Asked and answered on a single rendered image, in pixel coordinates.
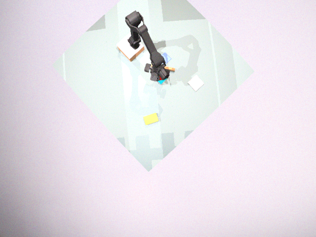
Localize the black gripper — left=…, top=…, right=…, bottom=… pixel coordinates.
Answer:
left=144, top=63, right=170, bottom=73

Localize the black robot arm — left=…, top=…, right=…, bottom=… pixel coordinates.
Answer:
left=125, top=11, right=170, bottom=82

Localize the yellow flat block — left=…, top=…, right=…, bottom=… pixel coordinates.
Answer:
left=143, top=113, right=158, bottom=125

